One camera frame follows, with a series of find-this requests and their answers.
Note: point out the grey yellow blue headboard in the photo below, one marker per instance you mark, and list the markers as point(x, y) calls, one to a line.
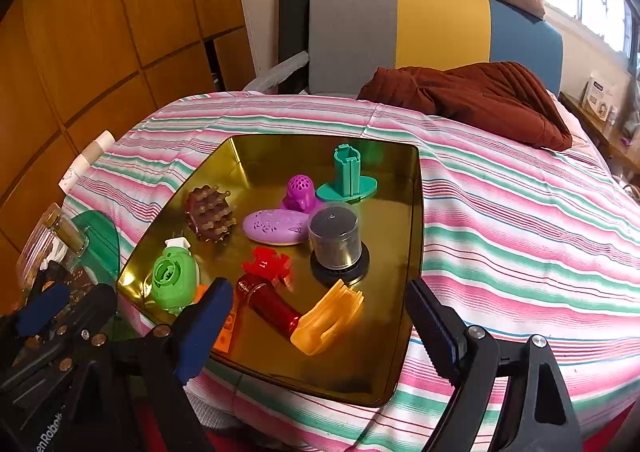
point(350, 39)

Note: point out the green round valve toy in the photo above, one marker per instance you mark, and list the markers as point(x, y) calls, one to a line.
point(175, 276)

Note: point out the lilac oval soap box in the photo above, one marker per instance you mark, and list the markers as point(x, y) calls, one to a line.
point(276, 227)

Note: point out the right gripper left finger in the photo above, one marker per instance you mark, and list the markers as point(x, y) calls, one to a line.
point(170, 355)

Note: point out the black clear disc spindle case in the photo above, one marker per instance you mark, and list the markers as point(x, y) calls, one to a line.
point(337, 251)

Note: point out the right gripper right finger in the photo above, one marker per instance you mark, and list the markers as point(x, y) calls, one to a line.
point(466, 356)

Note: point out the wooden desk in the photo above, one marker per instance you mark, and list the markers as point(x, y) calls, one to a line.
point(608, 139)

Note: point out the red cross shaped toy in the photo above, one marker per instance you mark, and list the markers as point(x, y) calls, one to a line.
point(270, 265)

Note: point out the teal flanged cylinder toy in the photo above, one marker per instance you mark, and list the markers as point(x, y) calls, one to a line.
point(349, 184)

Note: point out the white product box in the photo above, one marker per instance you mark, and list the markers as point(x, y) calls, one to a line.
point(598, 98)

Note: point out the green glass side table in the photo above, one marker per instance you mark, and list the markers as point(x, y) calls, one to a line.
point(101, 258)

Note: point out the orange red block toy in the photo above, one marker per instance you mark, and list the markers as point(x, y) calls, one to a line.
point(223, 341)

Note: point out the clear glass jar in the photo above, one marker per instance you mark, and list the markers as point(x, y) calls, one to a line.
point(54, 238)

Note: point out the red cylinder toy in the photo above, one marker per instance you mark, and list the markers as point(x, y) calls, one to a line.
point(260, 296)

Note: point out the dark red quilted blanket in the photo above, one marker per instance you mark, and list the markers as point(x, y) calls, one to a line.
point(503, 98)

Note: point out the yellow orange ribbed toy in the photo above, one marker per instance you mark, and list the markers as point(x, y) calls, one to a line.
point(327, 320)

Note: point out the brown honeycomb block toy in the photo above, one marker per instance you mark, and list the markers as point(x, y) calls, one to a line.
point(209, 214)

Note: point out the striped pink green bedspread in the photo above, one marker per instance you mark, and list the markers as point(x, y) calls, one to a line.
point(518, 240)

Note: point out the black rolled mat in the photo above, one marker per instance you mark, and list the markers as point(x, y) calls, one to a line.
point(293, 28)

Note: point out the magenta perforated dome toy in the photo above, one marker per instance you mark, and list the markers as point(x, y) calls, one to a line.
point(300, 195)

